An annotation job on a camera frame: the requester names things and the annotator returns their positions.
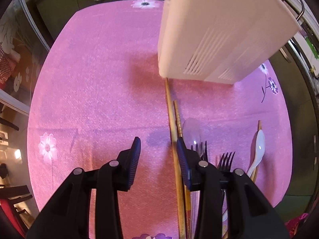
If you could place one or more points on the metal faucet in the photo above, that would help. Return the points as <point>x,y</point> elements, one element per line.
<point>301,7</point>

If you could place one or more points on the wooden chopstick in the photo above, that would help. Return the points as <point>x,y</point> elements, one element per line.
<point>178,122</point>
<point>172,129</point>
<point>259,125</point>

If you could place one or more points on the frosted glass sliding door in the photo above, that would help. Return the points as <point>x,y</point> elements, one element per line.
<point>15,29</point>

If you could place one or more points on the black plastic fork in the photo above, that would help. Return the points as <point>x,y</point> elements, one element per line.
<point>225,164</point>
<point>200,151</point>

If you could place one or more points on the dark wooden chair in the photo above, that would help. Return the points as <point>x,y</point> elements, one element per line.
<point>15,196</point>

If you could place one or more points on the red checkered apron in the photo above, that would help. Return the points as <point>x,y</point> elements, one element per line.
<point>6,64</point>

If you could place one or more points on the white ceramic spoon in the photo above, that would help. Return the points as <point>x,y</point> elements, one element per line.
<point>259,144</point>

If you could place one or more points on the white plastic utensil holder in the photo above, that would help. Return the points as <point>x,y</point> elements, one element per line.
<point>219,29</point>

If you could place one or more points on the pink floral tablecloth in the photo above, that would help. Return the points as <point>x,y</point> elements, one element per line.
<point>99,79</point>

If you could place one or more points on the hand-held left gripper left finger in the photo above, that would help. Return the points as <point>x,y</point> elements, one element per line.
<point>134,161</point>

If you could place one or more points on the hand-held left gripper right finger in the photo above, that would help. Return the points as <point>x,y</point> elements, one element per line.
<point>183,161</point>

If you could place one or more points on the clear plastic spoon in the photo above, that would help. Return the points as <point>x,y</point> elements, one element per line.
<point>192,132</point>

